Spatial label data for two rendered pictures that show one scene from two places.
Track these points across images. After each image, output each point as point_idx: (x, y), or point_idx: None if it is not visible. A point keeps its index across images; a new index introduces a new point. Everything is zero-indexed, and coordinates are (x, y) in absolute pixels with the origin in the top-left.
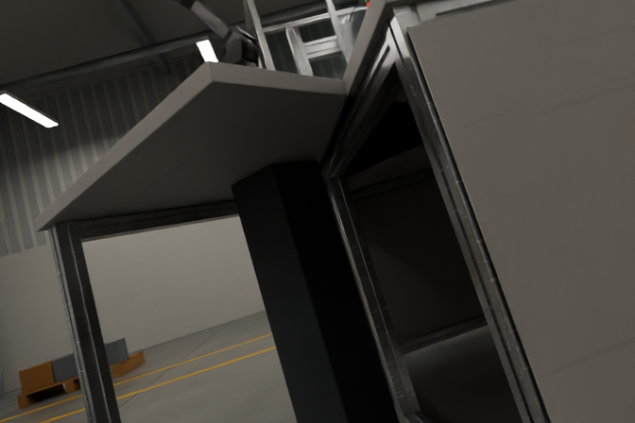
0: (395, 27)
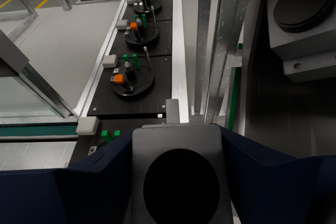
0: None
